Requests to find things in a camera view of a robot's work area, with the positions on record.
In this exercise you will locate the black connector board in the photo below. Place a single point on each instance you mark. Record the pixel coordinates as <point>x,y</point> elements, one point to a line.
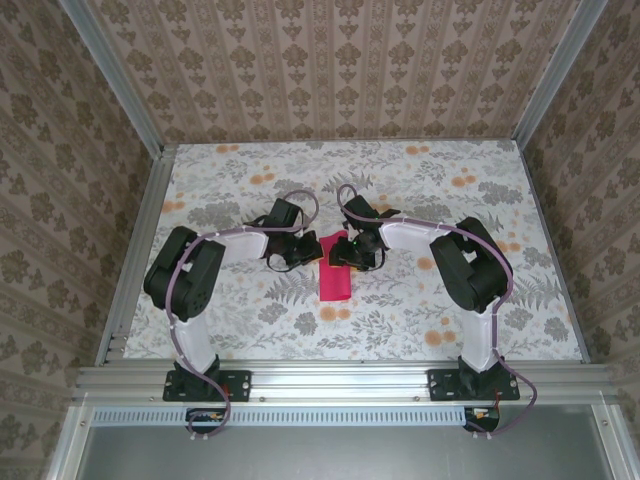
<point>200,425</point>
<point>487,422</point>

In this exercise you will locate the aluminium lower frame bar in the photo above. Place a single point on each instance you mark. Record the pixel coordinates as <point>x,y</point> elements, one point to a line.
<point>612,445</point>
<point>67,445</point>

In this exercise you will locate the pink paper sheet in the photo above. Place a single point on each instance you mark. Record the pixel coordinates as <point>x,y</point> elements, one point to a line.
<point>335,285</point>

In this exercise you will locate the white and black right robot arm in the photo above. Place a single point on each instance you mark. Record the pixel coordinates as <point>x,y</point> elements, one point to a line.
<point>480,345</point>

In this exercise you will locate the aluminium cross rail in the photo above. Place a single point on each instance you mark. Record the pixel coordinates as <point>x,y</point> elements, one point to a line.
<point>340,382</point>

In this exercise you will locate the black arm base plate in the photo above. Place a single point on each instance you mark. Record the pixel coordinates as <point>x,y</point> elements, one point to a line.
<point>440,385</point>
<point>240,385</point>

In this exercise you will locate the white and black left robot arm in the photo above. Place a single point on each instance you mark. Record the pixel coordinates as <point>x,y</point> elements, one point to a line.
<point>197,345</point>

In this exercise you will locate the grey metal panel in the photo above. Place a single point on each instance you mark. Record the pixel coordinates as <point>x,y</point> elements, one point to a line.
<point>340,455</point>

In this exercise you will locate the aluminium side rail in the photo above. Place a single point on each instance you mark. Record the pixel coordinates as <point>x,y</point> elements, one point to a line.
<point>151,200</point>

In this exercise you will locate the floral table cover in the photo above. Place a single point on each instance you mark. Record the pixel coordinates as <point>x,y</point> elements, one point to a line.
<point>400,325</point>

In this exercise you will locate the aluminium corner post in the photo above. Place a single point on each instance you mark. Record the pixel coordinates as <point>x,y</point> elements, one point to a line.
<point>556,75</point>
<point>119,80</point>

